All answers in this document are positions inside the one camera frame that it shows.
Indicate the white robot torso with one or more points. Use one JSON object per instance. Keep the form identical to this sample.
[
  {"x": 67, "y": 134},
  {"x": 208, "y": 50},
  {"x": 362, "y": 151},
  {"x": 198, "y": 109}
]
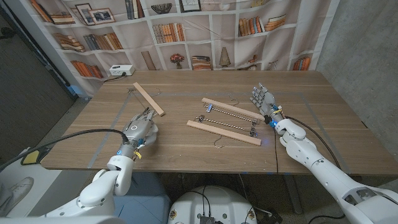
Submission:
[{"x": 211, "y": 202}]

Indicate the white floor platform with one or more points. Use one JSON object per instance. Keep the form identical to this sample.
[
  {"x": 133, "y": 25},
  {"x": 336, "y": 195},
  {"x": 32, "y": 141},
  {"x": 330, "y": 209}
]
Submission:
[{"x": 43, "y": 186}]

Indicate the grey table leg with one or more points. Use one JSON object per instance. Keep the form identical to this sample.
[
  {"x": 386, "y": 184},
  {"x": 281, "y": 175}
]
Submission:
[{"x": 293, "y": 193}]

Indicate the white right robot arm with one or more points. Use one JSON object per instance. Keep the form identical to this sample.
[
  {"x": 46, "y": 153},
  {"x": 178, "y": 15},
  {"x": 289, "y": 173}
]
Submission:
[{"x": 323, "y": 174}]

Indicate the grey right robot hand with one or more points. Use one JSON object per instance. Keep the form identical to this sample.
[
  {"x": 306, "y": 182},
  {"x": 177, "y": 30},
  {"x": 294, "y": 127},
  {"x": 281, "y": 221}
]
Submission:
[{"x": 267, "y": 102}]

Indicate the wooden clip hanger, blue clip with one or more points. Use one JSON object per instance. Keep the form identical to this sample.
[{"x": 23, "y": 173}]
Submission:
[{"x": 233, "y": 109}]

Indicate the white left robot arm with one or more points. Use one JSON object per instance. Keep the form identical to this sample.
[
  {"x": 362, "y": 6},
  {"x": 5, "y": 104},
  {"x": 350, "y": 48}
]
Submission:
[{"x": 102, "y": 189}]

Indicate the printed bookshelf backdrop cloth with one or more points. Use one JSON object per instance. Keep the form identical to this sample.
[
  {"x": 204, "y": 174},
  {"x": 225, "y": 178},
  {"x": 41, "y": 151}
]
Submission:
[{"x": 199, "y": 46}]

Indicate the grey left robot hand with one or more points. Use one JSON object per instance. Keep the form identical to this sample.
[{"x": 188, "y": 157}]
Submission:
[{"x": 138, "y": 130}]

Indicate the wooden clip hanger, twisted rod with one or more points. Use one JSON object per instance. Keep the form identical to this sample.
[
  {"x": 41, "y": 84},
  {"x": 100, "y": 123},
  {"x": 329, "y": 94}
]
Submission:
[{"x": 224, "y": 133}]

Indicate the yellow and black pedal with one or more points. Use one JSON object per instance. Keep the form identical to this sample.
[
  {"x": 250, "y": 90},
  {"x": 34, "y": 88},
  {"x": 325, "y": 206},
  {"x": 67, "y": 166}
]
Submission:
[{"x": 31, "y": 155}]

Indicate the white power strip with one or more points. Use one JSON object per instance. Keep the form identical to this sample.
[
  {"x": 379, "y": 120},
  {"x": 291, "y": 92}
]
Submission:
[{"x": 121, "y": 70}]

